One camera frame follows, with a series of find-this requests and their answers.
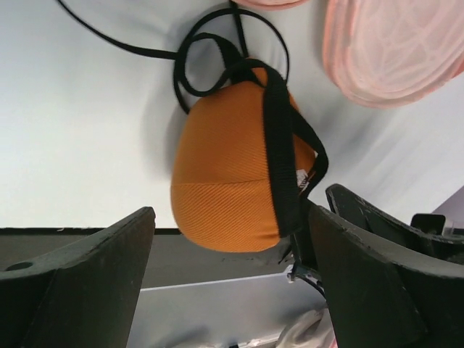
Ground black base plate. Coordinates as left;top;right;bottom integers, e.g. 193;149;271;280
1;228;293;288

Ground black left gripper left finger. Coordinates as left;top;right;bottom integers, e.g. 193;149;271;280
1;207;155;347

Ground orange bra black straps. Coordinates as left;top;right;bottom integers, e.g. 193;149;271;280
56;0;330;254

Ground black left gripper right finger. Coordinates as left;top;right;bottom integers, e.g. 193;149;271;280
309;207;463;347

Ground pink mesh laundry bag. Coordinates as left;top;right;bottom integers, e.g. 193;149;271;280
240;1;463;108

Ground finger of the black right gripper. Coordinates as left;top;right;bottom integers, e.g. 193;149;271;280
326;184;463;261

